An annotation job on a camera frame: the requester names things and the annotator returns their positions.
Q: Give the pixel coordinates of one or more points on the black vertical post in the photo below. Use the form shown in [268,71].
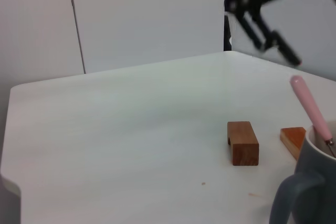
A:
[227,30]

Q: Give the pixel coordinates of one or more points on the brown notched wooden block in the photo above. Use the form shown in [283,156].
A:
[244,142]

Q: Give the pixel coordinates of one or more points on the glossy flat wooden block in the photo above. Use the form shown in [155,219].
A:
[292,137]

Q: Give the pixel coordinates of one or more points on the grey ceramic cup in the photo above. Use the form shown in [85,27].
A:
[309,190]

